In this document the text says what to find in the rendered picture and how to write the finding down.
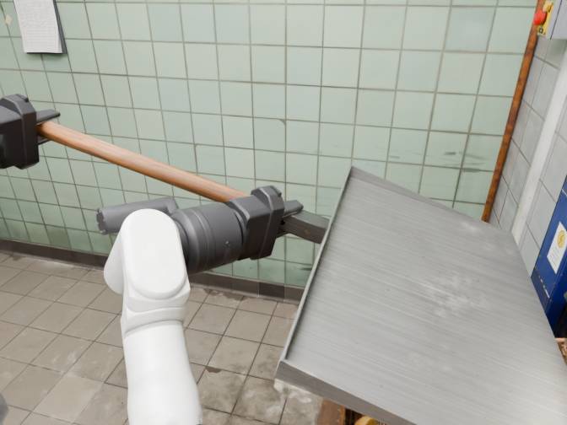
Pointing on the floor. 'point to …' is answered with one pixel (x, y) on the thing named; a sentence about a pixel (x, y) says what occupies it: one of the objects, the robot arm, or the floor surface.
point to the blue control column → (552, 266)
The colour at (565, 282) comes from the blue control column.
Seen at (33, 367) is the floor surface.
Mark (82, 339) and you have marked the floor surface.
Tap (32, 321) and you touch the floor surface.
